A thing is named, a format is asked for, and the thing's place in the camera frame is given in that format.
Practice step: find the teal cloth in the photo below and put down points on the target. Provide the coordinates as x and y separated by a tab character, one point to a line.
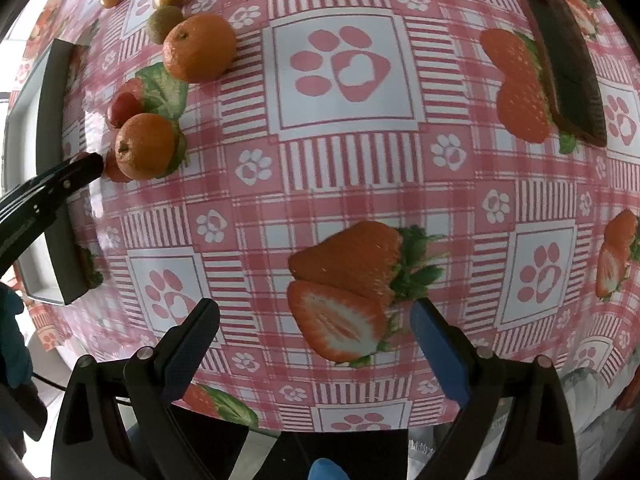
10	335

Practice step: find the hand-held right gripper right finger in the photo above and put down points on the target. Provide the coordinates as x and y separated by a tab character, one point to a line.
440	355

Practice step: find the white plastic bag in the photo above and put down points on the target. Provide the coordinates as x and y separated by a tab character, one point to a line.
592	400

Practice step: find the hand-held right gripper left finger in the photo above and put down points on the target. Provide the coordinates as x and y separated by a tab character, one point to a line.
190	355

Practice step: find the red cherry tomato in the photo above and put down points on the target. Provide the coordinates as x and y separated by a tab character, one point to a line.
124	109
115	171

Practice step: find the blue cloth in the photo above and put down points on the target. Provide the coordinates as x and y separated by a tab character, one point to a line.
326	470

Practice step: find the grey tray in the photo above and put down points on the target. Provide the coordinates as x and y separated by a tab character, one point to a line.
55	110

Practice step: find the large orange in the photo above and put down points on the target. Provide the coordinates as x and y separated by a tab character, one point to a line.
200	47
145	145

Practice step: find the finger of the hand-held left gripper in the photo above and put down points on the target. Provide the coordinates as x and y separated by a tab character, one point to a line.
75	172

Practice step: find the red checked printed tablecloth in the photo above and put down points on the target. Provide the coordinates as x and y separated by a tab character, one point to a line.
350	185

